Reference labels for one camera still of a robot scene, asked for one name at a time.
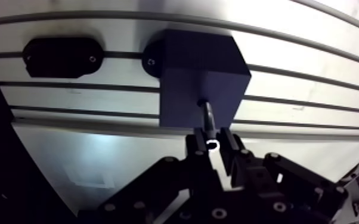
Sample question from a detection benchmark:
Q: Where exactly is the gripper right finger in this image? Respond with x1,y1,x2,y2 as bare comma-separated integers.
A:
218,126,350,224

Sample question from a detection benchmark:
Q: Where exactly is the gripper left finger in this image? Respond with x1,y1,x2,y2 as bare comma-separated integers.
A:
78,127,224,224

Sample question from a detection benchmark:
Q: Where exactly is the dark blue-grey block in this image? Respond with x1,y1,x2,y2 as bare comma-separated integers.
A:
141,29,252,129

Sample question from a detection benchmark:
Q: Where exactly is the black oval holder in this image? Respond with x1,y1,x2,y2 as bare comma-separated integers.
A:
21,36,106,79

